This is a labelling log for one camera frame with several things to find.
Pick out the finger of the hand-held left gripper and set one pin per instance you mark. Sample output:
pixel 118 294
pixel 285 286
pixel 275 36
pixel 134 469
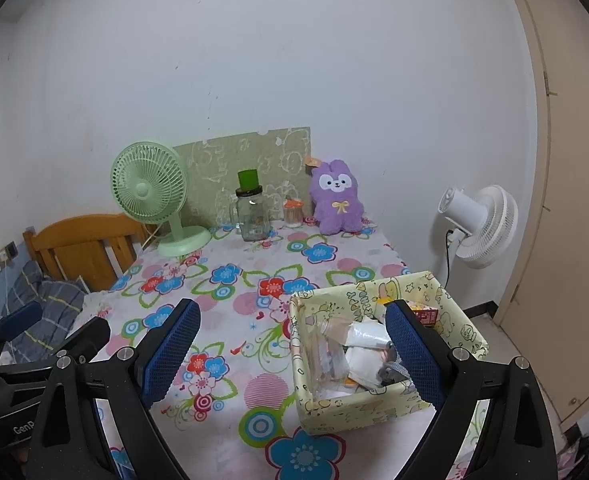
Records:
pixel 22 320
pixel 92 335

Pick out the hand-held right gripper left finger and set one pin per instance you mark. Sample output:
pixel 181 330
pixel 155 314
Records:
pixel 169 355

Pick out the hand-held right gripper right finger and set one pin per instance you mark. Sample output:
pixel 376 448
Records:
pixel 417 355

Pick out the grey knit glove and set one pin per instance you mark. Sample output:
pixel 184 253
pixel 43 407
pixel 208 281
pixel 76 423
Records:
pixel 392 372

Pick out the cartoon printed tissue pack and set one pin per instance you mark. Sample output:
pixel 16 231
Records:
pixel 424 316

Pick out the white plastic roll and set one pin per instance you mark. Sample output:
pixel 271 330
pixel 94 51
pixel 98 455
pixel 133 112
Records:
pixel 369 334

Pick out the yellow cartoon printed storage box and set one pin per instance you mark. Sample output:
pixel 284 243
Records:
pixel 354 410

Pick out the clear pack of straws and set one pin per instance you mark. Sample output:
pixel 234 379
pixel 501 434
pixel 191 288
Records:
pixel 324 355

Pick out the grey plaid pillow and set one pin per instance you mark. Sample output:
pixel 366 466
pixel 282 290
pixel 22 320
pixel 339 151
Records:
pixel 54 300

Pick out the white crumpled packets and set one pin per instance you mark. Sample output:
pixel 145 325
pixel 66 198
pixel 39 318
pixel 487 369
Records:
pixel 367 365

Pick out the wooden bed headboard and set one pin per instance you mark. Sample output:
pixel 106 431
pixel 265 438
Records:
pixel 84 235

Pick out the floral tablecloth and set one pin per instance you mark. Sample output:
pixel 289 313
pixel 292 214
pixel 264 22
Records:
pixel 254 270

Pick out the white floor fan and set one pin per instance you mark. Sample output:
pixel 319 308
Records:
pixel 489 230

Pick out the green desk fan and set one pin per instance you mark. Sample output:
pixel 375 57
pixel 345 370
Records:
pixel 144 190

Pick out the glass mug jar green lid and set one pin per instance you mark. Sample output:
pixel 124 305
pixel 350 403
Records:
pixel 252 220

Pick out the purple plush bunny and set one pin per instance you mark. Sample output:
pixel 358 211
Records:
pixel 337 205

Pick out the cotton swab jar orange lid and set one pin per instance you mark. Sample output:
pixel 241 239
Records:
pixel 293 215

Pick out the green cartoon printed board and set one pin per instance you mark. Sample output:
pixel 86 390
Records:
pixel 224 160

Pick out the beige door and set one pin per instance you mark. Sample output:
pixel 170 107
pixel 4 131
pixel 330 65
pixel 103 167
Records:
pixel 574 210

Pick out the wall socket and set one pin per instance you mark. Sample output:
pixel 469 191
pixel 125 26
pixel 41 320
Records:
pixel 8 252

